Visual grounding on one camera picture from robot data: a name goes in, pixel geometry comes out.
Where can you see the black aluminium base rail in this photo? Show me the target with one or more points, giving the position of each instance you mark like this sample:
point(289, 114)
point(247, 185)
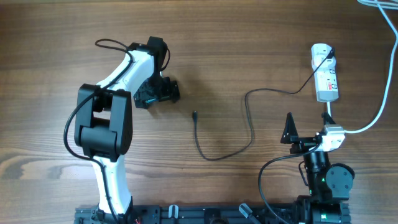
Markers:
point(174, 214)

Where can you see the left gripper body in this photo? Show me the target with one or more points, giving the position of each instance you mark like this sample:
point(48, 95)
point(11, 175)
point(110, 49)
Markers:
point(153, 88)

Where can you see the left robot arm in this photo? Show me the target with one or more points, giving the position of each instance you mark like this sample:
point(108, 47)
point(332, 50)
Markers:
point(103, 120)

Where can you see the white power strip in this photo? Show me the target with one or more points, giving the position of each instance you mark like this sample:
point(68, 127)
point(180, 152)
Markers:
point(323, 64)

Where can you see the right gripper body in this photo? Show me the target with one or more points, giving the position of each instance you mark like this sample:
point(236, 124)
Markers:
point(304, 144)

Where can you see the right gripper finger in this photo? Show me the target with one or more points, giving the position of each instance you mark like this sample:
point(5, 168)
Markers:
point(290, 134)
point(327, 119)

